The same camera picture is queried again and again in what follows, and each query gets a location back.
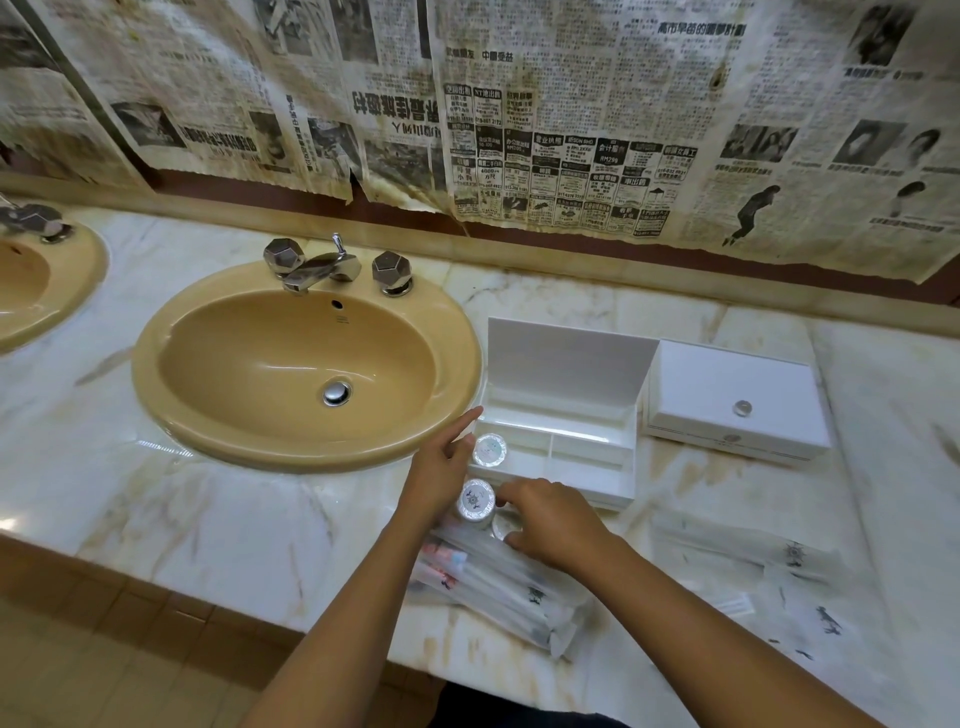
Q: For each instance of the pile of toothbrush kits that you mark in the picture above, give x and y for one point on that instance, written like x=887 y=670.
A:
x=487 y=592

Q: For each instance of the person's dark clothing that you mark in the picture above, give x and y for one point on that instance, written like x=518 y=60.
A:
x=517 y=712

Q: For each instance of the yellowed newspaper sheet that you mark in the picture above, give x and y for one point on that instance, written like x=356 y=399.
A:
x=592 y=75
x=217 y=75
x=45 y=127
x=825 y=150

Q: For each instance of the small round white jar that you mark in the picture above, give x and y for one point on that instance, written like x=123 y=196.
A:
x=477 y=497

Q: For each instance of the person's right hand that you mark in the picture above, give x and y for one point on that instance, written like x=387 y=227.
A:
x=566 y=529

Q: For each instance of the chrome sink drain plug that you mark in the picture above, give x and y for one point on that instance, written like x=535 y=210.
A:
x=337 y=393

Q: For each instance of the person's left hand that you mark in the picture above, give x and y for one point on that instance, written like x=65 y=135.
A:
x=441 y=480

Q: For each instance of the chrome faceted faucet knob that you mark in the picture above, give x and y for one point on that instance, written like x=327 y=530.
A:
x=392 y=271
x=41 y=221
x=283 y=258

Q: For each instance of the chrome faucet spout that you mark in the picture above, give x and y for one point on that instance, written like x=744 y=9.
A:
x=319 y=271

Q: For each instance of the white box with round knob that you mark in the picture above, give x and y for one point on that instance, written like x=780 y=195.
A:
x=570 y=367
x=720 y=390

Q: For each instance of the beige oval sink basin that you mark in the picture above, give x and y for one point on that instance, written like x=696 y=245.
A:
x=52 y=285
x=262 y=375

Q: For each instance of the person's left forearm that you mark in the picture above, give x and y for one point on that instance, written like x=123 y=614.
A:
x=352 y=645

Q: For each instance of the person's right forearm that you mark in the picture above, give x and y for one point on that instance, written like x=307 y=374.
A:
x=712 y=652

